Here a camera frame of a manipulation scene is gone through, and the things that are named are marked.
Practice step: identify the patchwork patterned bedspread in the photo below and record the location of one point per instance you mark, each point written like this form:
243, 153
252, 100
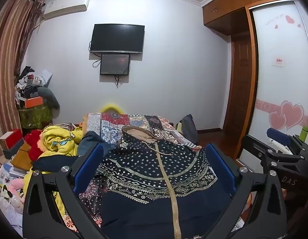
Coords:
144, 122

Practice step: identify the red plush toy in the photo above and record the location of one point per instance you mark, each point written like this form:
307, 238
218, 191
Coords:
34, 149

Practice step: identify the ochre brown cushion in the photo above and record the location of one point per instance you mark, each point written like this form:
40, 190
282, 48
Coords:
22, 158

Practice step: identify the stack of books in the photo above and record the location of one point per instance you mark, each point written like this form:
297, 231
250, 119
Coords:
14, 169

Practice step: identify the blue denim jeans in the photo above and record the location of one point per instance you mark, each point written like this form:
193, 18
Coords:
90, 139

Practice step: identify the orange box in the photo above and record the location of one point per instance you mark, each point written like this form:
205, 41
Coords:
33, 102

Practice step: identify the brown striped curtain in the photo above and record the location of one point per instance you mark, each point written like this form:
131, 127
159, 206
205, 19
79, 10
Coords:
12, 54

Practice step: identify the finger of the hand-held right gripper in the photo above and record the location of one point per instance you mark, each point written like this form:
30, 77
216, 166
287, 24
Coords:
278, 135
256, 151

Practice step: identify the pile of mixed clothes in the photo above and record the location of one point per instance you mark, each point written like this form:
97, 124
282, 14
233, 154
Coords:
27, 82

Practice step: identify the yellow cartoon blanket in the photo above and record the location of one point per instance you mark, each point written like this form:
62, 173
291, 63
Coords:
57, 137

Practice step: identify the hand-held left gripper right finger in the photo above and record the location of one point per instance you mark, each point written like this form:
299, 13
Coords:
220, 164

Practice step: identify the pink plush toy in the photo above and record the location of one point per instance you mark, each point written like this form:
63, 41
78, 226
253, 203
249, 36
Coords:
14, 184

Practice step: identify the wooden wardrobe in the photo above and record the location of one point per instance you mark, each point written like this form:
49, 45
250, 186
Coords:
233, 10

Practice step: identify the green bottle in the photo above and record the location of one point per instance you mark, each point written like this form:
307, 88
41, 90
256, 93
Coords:
304, 132

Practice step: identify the black wall television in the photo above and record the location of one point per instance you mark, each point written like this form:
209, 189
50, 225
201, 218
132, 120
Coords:
117, 38

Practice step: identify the white air conditioner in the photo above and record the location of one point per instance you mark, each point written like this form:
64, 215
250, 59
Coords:
67, 6

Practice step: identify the red box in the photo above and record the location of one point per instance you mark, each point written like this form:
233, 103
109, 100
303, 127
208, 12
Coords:
11, 138

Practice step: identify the small black wall monitor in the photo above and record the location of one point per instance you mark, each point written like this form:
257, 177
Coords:
115, 64

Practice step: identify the dark jacket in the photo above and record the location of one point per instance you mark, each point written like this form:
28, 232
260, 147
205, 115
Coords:
190, 128

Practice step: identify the yellow blurred object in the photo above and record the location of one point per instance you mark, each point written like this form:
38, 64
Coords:
111, 107

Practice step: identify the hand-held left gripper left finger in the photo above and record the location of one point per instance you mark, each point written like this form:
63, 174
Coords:
90, 163

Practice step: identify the navy patterned zip hoodie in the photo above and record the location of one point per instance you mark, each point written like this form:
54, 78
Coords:
149, 169

